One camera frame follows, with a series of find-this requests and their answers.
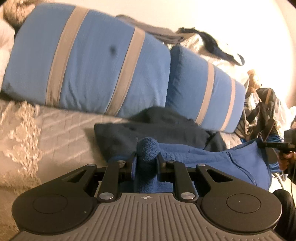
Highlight white puffy comforter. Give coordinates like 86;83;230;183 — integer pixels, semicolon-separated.
0;17;16;82

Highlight brown teddy bear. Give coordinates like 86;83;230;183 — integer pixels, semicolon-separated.
246;69;263;93

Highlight person's dark trousers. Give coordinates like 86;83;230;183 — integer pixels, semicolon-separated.
272;189;296;241

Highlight person's right hand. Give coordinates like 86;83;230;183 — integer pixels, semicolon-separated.
278;151;296;173

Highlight black strap bag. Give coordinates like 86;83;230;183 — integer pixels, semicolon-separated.
235;87;286;145

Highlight blue grey-striped cushion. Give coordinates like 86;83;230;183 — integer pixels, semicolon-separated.
165;45;247;134

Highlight grey folded clothes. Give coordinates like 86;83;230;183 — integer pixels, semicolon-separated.
115;14;185;45

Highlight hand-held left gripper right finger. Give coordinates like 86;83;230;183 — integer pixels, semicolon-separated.
156;152;234;202

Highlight blue striped pillow with spot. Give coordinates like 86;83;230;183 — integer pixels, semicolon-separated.
1;3;172;119

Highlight blue and navy hoodie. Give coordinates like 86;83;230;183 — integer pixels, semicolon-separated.
94;108;273;193

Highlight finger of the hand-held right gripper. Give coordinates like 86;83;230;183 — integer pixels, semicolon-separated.
257;142;291;149

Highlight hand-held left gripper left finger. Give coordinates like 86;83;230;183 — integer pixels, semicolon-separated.
58;151;137;202

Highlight navy folded garment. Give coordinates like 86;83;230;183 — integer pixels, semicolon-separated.
177;27;243;66

